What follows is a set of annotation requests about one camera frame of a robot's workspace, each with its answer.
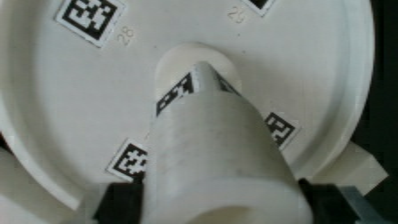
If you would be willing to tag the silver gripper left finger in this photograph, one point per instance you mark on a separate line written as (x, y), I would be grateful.
(113, 204)

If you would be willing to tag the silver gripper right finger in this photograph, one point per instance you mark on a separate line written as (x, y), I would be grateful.
(339, 204)

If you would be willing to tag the white cylindrical table leg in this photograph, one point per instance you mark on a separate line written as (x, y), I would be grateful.
(220, 181)

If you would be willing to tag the white round table top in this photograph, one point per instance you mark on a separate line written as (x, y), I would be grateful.
(83, 47)

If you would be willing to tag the white right rail block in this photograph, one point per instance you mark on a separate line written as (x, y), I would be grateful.
(355, 170)

